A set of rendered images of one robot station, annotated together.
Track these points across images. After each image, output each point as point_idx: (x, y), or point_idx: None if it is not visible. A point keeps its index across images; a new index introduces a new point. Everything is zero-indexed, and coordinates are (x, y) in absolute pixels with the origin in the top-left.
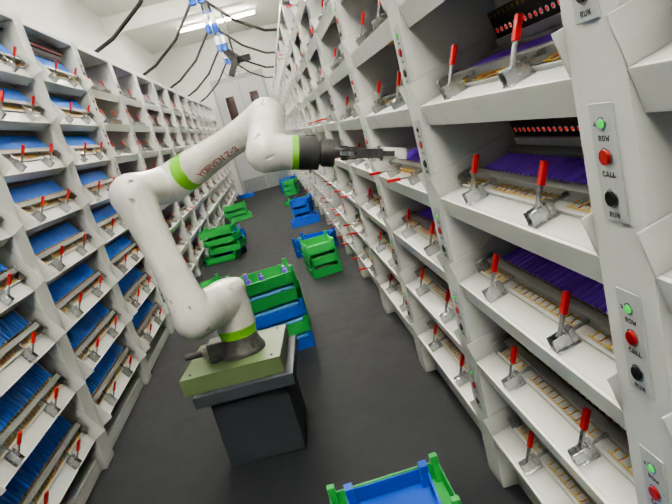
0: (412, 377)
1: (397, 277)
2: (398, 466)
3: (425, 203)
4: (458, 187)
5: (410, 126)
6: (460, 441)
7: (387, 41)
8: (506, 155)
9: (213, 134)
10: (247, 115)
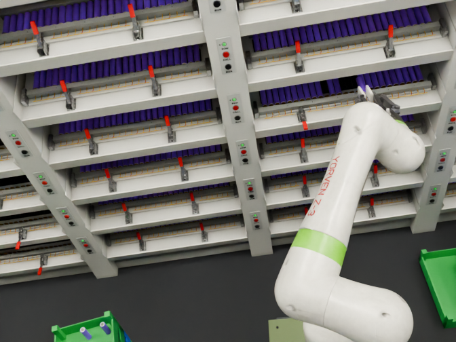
0: (275, 264)
1: (228, 212)
2: (401, 283)
3: (412, 112)
4: None
5: (425, 63)
6: (381, 244)
7: (426, 3)
8: None
9: (347, 182)
10: (381, 131)
